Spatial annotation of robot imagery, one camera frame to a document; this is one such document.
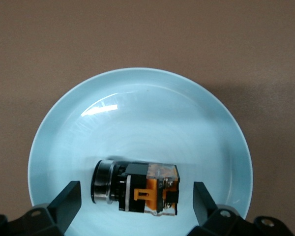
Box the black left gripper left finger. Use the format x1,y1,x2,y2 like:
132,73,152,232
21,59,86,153
12,181,82,236

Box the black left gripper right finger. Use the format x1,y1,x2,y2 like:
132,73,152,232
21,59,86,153
193,181,255,236

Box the orange push button switch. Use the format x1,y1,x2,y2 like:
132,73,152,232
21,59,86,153
90,159,180,217

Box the light blue round plate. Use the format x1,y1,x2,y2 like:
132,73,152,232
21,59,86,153
27,67,253,236

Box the brown table mat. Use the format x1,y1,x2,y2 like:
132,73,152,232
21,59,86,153
0,0,295,236

